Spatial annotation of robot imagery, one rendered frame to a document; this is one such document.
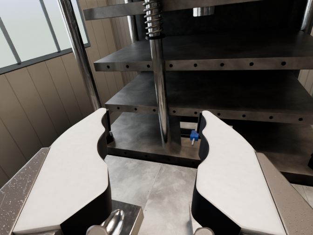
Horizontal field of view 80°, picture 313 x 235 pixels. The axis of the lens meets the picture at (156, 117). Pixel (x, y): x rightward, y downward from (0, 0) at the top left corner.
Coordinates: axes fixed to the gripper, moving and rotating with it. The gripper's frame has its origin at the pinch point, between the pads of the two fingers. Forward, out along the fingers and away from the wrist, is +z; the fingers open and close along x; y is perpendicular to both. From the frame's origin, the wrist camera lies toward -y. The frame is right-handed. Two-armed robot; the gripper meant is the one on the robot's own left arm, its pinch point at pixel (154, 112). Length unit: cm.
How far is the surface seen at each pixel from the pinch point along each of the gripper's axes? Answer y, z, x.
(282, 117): 36, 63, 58
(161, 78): 23, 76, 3
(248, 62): 13, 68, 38
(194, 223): 53, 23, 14
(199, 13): -3, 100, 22
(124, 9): -4, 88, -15
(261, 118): 38, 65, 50
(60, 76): 71, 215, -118
